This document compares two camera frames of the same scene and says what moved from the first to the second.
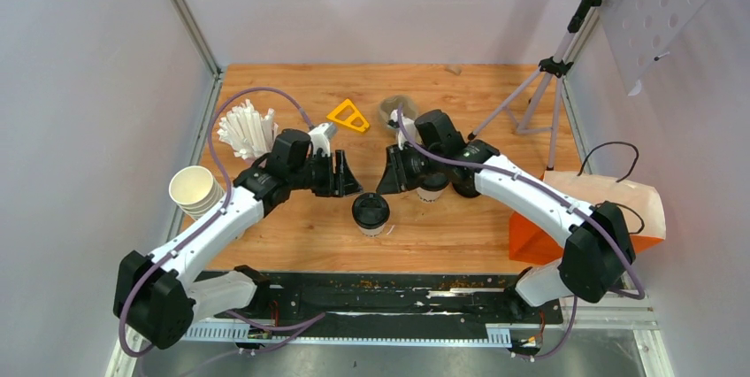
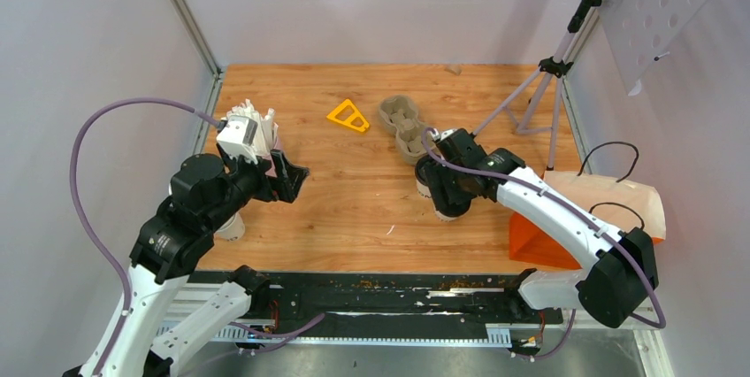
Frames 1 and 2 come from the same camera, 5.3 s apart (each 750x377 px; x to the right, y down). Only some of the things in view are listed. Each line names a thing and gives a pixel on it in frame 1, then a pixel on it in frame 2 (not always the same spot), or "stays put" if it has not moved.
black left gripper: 343,182 -> 284,185
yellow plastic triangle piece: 348,114 stays put
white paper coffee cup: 428,196 stays put
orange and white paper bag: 639,203 stays put
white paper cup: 372,232 -> 448,219
